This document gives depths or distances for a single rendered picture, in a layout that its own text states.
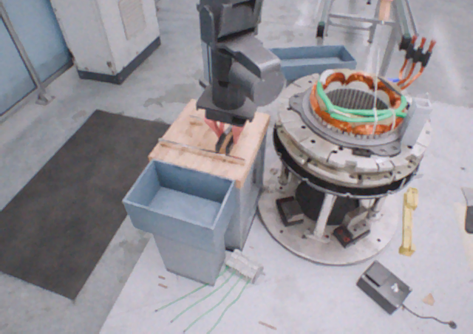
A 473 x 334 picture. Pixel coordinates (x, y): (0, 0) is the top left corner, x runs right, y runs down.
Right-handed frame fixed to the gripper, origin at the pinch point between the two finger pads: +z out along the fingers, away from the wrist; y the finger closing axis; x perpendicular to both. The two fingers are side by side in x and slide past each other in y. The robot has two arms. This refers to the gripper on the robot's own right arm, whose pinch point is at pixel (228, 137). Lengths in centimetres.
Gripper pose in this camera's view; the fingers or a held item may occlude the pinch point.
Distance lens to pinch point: 62.2
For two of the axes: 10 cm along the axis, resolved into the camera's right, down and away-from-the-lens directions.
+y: 9.5, 2.4, -1.9
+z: -0.3, 6.8, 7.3
